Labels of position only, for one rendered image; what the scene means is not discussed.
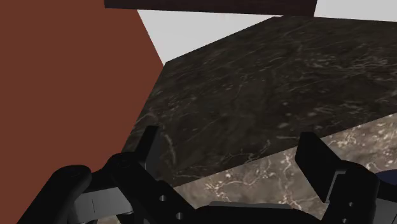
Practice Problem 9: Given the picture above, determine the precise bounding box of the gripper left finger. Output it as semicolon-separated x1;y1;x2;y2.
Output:
17;125;197;224

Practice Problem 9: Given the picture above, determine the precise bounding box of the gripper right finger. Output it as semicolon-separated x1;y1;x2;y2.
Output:
294;131;397;224

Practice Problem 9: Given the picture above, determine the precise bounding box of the dark blue round thing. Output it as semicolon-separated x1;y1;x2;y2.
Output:
375;169;397;189

